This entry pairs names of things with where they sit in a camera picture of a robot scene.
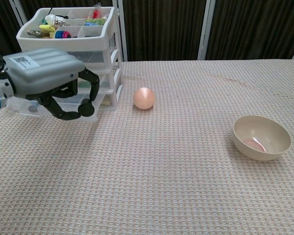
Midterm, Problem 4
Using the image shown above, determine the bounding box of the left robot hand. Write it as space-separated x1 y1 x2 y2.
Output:
2 47 100 121

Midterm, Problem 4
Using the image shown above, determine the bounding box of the white plastic drawer organizer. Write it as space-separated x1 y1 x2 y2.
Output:
16 6 124 112

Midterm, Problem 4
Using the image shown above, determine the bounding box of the small black rubber cap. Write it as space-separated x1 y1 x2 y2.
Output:
78 99 95 116

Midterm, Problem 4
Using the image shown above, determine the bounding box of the blue red disc stack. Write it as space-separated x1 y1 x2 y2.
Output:
55 29 72 39

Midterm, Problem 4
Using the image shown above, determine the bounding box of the yellow packet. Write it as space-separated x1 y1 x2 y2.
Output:
38 23 57 32

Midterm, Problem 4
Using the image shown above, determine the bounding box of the white rolled object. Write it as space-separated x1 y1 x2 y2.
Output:
44 14 62 25

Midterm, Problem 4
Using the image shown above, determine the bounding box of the blue green packet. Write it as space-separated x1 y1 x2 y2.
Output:
83 17 107 26

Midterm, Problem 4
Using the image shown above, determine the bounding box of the red white packet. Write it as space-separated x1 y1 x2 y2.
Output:
90 2 102 18

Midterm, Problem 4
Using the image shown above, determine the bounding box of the peach ball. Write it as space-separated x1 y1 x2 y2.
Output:
133 87 156 110

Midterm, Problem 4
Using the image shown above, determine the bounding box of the beige woven tablecloth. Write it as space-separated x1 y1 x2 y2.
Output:
0 58 294 235

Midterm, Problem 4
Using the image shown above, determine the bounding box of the beige bowl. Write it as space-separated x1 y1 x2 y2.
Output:
232 115 292 162

